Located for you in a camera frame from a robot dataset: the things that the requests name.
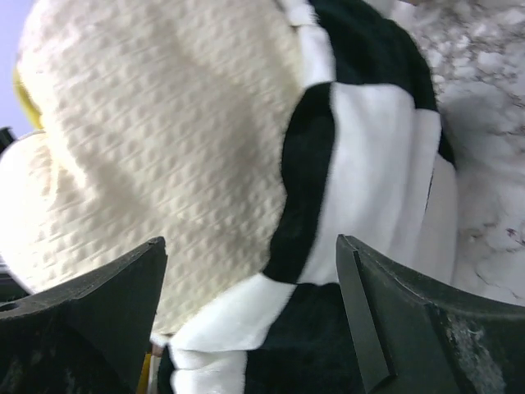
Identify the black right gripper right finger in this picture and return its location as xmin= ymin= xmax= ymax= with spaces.
xmin=336 ymin=236 xmax=524 ymax=393

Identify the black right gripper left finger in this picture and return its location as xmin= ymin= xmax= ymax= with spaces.
xmin=1 ymin=237 xmax=167 ymax=393

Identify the black white checkered pillowcase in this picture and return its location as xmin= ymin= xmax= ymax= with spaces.
xmin=157 ymin=1 xmax=457 ymax=393

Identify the white pillow yellow edge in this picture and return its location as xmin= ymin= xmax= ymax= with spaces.
xmin=1 ymin=1 xmax=302 ymax=334

